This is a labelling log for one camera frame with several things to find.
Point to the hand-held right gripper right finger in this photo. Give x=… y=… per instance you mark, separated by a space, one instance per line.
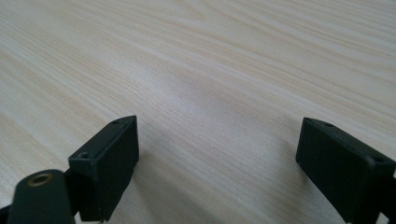
x=342 y=168

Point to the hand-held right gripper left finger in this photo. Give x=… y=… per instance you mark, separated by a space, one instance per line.
x=106 y=168

